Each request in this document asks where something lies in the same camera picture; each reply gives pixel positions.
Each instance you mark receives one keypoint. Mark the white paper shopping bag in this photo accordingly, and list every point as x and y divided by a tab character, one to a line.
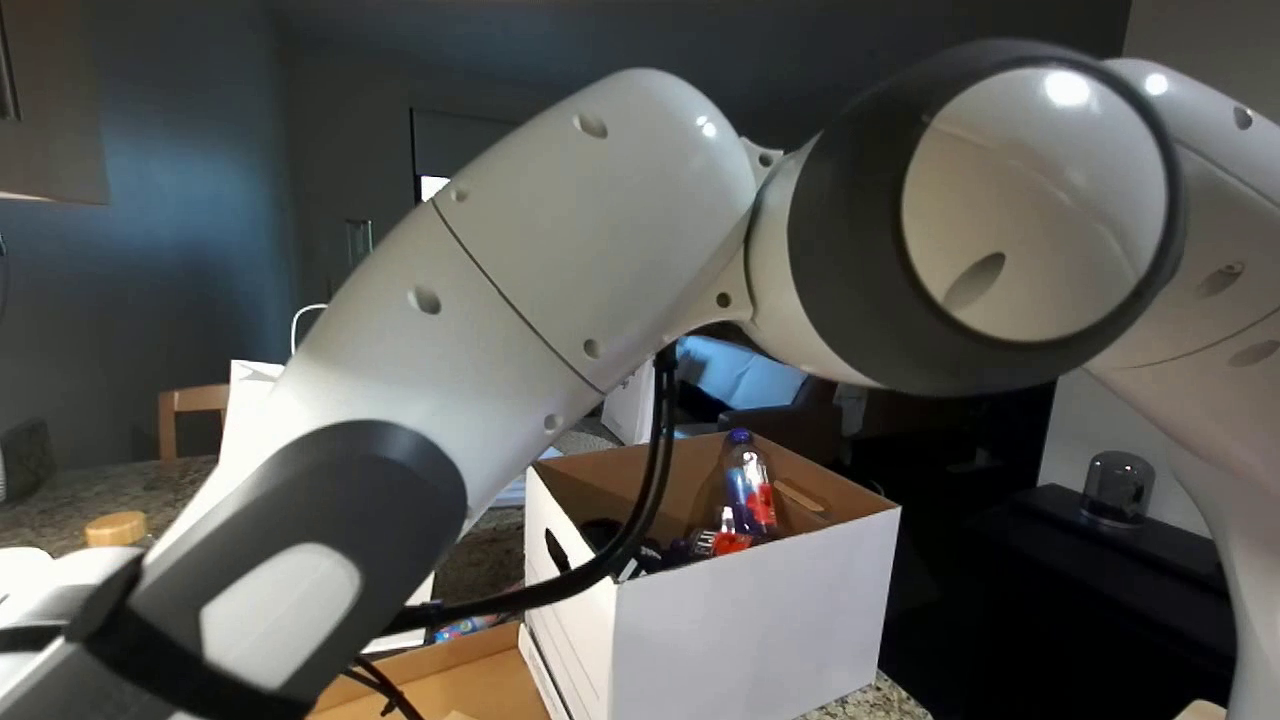
251	386

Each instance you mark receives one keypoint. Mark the red capped bottle in box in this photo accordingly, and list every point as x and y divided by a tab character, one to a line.
725	537

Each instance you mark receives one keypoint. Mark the Fiji water bottle blue cap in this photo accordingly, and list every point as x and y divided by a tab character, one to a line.
751	486

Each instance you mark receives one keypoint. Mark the grey sofa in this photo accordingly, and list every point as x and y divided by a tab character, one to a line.
735	375

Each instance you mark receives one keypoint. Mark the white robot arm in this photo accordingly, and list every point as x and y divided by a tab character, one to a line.
976	223

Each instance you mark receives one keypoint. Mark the white bigger storage box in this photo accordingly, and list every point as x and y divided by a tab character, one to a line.
763	634

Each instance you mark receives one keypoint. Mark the glass jar on black counter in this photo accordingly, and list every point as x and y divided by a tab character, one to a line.
1116	486

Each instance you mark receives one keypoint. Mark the dark jar with wooden lid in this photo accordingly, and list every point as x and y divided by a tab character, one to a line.
116	530

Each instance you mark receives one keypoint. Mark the wooden chair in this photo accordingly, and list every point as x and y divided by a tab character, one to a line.
184	402

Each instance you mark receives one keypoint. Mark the flat cardboard box lid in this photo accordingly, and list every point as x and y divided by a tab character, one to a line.
468	677

